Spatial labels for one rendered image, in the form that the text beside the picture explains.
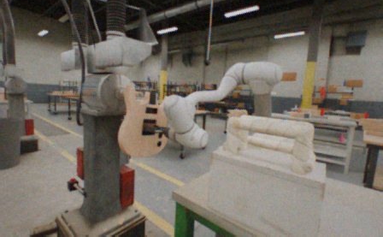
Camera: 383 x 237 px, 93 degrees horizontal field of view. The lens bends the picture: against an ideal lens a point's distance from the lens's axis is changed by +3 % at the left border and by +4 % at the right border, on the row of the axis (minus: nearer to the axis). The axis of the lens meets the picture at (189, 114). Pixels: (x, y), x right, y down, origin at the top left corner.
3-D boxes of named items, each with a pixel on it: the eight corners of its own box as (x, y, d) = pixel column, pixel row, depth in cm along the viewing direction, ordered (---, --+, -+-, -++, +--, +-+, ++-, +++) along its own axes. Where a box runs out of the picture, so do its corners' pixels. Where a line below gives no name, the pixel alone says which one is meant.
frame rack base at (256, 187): (206, 208, 55) (209, 152, 53) (227, 188, 67) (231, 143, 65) (315, 259, 39) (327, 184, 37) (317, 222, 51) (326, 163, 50)
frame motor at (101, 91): (76, 107, 137) (75, 73, 134) (111, 107, 157) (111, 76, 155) (102, 114, 111) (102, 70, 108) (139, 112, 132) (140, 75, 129)
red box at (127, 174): (106, 198, 162) (107, 157, 158) (120, 192, 172) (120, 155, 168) (121, 210, 147) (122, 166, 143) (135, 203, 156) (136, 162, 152)
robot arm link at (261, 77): (257, 153, 150) (287, 160, 136) (250, 166, 140) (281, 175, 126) (250, 59, 118) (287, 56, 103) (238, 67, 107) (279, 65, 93)
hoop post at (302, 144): (290, 172, 42) (294, 132, 41) (291, 168, 45) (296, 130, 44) (306, 176, 40) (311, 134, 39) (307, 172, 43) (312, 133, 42)
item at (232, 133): (223, 154, 52) (226, 121, 51) (227, 151, 55) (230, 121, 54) (233, 157, 50) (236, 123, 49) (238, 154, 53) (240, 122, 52)
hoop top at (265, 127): (224, 127, 51) (225, 116, 51) (229, 126, 54) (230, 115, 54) (310, 142, 39) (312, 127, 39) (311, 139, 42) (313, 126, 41)
